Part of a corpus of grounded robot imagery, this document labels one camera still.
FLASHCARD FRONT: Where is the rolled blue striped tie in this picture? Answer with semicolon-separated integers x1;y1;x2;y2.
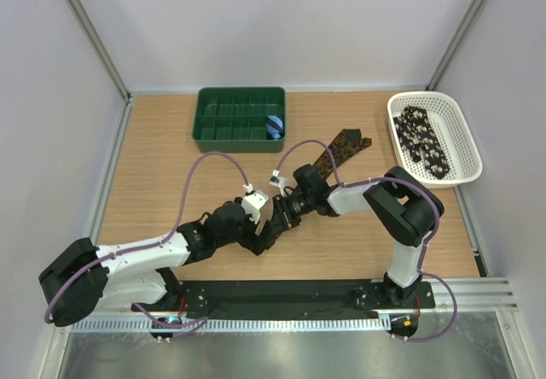
265;115;284;140

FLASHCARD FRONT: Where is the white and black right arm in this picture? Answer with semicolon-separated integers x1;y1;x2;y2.
255;164;444;307

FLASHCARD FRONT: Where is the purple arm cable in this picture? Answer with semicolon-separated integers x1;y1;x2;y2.
276;140;458;344
44;151;255;324

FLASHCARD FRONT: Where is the black tie with gold keys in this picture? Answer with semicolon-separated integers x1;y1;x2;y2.
313;129;372;180

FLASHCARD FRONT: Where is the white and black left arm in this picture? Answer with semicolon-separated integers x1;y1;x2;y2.
38;197;284;327

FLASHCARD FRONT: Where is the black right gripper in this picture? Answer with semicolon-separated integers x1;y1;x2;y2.
270;191;315;236

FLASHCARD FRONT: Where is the white perforated plastic basket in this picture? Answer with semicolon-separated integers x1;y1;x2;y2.
387;91;483;189

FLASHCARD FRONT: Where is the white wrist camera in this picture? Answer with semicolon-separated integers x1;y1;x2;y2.
241;190;270;224
269;170;288;195

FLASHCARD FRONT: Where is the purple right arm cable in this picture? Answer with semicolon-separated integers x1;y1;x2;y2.
276;140;458;344

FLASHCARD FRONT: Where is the green divided organizer tray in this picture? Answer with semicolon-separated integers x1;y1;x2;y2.
192;86;288;153

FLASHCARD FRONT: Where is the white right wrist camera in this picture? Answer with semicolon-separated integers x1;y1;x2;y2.
269;170;288;195

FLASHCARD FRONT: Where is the white slotted cable duct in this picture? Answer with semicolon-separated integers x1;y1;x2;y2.
72;314;391;333

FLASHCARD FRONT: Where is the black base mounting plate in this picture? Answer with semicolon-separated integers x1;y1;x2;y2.
143;279;436;321

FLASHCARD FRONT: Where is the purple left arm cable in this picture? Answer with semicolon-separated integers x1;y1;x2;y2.
44;151;255;324

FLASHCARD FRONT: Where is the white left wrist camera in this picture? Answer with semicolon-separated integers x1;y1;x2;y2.
241;190;270;224

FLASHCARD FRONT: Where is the black tie with white pattern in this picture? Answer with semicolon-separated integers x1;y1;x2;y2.
393;106;450;180

